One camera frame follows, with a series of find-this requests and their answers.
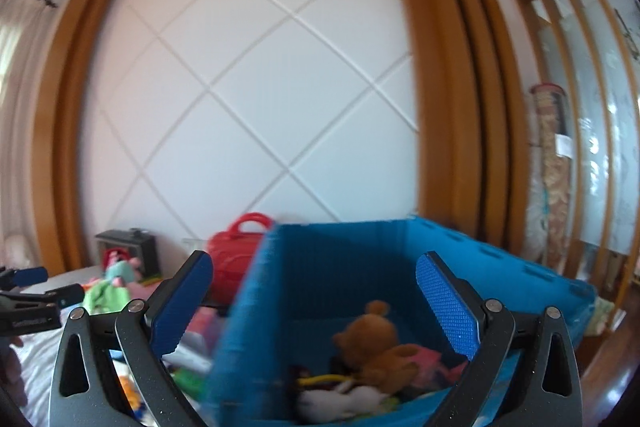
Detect green cloth bib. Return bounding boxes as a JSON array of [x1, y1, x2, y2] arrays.
[[82, 280, 131, 314]]

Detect red plastic toy case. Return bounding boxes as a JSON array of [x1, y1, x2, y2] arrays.
[[206, 212, 273, 307]]

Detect rolled patterned carpet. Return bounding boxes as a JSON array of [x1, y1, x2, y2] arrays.
[[530, 83, 573, 270]]

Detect brown teddy bear plush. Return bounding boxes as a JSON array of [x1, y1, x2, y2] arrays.
[[332, 300, 420, 395]]

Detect blue plastic storage crate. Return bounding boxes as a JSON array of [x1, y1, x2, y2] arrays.
[[201, 218, 596, 426]]

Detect black small cabinet box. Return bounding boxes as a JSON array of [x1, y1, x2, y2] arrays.
[[96, 228, 160, 279]]

